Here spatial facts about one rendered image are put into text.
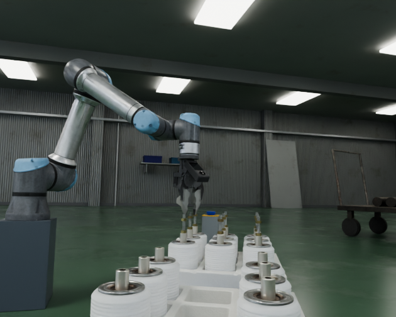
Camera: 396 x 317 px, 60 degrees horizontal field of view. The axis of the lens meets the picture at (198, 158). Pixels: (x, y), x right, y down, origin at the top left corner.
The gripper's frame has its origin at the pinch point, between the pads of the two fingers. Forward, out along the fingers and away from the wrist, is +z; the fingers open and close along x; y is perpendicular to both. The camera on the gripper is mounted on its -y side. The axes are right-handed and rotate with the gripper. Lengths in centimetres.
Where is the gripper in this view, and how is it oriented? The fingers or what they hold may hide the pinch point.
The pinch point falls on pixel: (190, 211)
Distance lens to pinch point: 123.0
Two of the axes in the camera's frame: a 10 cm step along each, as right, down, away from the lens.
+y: -5.6, 0.7, 8.3
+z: -0.2, 9.9, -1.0
